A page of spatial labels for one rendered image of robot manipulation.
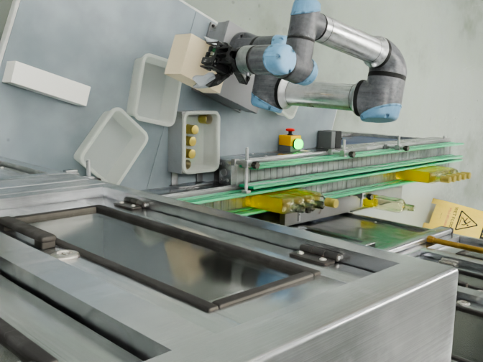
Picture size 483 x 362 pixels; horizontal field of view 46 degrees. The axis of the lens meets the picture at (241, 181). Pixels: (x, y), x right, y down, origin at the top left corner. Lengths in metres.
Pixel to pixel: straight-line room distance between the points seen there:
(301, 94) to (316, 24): 0.42
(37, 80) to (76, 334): 1.29
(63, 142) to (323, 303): 1.42
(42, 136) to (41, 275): 1.22
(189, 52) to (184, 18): 0.49
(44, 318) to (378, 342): 0.31
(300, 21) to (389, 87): 0.40
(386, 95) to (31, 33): 1.06
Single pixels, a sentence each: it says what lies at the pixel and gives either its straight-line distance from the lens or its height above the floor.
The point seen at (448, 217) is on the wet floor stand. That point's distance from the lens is 5.40.
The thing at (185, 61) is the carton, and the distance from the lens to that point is 1.64.
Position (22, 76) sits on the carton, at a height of 0.81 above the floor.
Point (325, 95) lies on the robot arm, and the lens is 1.88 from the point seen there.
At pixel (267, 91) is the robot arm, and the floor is 1.06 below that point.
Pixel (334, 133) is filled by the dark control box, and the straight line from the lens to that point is 2.67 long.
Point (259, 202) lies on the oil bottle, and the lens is 2.15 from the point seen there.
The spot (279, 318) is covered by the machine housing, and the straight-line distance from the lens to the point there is 0.51.
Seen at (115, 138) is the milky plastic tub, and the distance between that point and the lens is 1.95.
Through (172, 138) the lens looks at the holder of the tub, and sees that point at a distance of 2.07.
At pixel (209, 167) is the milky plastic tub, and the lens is 2.12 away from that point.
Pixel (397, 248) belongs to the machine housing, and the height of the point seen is 1.39.
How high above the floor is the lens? 2.40
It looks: 44 degrees down
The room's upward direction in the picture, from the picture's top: 100 degrees clockwise
